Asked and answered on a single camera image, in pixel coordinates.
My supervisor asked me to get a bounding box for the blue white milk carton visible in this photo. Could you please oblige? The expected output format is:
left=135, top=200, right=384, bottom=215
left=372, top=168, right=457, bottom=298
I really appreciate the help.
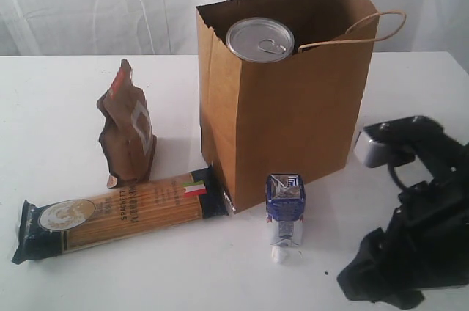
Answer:
left=265, top=173, right=306, bottom=246

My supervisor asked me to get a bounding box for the brown coffee pouch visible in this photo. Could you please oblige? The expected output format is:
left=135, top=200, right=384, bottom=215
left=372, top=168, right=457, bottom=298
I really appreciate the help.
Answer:
left=97, top=59, right=157, bottom=189

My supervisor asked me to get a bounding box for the spaghetti pasta package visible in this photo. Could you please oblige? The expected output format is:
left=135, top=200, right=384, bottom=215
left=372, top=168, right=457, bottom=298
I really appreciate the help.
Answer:
left=12, top=167, right=228, bottom=265

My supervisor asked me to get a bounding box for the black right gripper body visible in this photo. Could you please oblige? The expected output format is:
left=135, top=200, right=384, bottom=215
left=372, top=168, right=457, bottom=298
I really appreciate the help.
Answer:
left=380, top=177, right=468, bottom=289

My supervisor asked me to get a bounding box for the white foam piece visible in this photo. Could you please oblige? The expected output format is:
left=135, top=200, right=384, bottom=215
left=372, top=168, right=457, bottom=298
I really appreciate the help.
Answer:
left=271, top=245, right=289, bottom=264

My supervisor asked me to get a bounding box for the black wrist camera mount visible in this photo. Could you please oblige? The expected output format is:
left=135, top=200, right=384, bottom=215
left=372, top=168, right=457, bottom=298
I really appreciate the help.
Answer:
left=354, top=116, right=468, bottom=180

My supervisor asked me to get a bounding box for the brown paper bag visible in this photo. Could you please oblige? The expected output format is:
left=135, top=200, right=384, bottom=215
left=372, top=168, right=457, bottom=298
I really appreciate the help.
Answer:
left=196, top=0, right=381, bottom=211

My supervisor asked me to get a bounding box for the silver pull-tab tin can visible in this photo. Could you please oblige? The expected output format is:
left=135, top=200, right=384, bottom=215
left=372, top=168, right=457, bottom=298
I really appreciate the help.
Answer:
left=226, top=17, right=295, bottom=63

